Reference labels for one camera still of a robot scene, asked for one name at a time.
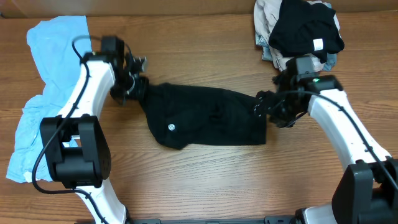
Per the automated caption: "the light blue t-shirt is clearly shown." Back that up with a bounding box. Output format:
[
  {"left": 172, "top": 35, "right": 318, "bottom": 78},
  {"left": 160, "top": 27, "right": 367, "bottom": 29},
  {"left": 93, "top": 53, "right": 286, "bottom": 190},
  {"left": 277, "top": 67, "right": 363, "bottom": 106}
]
[{"left": 6, "top": 16, "right": 93, "bottom": 184}]

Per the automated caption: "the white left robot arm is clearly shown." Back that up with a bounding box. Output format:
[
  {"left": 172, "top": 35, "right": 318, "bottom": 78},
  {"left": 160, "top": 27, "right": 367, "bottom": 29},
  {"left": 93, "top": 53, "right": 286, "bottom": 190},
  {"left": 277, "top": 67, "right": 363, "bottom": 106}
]
[{"left": 32, "top": 36, "right": 149, "bottom": 223}]

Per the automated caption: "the black t-shirt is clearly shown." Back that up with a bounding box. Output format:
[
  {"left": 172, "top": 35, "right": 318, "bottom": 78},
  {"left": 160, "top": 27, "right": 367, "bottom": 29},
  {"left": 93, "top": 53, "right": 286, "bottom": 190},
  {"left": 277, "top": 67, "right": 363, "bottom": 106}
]
[{"left": 134, "top": 77, "right": 267, "bottom": 149}]

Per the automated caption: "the folded black garment with tag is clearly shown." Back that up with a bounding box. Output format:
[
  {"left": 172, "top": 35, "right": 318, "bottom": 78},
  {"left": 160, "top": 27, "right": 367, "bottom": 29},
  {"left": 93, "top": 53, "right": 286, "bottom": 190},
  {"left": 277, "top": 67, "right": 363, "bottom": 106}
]
[{"left": 269, "top": 0, "right": 345, "bottom": 63}]

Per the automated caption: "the folded beige garment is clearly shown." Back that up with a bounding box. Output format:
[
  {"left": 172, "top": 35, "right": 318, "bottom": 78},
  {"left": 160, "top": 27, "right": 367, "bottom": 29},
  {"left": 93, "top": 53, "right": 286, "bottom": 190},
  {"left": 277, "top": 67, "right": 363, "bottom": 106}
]
[{"left": 253, "top": 0, "right": 337, "bottom": 72}]

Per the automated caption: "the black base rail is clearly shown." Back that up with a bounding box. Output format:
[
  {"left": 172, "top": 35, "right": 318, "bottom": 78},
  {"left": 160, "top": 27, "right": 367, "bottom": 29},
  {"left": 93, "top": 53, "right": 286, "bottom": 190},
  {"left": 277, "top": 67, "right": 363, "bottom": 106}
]
[{"left": 130, "top": 215, "right": 294, "bottom": 224}]

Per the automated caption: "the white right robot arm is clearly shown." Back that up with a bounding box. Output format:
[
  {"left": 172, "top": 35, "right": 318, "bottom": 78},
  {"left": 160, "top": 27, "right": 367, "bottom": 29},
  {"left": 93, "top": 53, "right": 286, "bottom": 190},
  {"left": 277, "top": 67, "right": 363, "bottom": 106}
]
[{"left": 254, "top": 56, "right": 397, "bottom": 224}]

